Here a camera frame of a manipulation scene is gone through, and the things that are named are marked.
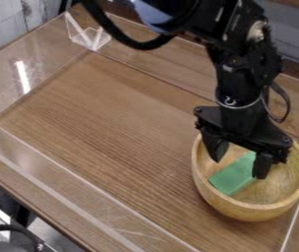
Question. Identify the brown wooden bowl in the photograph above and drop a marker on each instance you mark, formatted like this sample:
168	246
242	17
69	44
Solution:
266	198

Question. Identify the green rectangular block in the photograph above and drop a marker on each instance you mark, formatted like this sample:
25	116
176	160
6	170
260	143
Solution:
235	176

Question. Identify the clear acrylic corner bracket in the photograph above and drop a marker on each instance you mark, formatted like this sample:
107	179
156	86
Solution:
93	39

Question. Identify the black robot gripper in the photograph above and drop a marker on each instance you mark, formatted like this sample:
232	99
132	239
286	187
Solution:
246	128

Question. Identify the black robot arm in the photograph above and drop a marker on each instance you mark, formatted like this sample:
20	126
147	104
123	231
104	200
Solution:
236	37

